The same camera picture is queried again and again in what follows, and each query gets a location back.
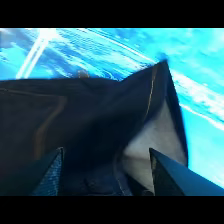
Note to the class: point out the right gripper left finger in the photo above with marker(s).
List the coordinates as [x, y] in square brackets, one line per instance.
[50, 176]

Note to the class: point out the dark jeans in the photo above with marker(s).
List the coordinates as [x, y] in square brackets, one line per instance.
[83, 116]

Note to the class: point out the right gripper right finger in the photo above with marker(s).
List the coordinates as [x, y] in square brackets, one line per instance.
[176, 180]

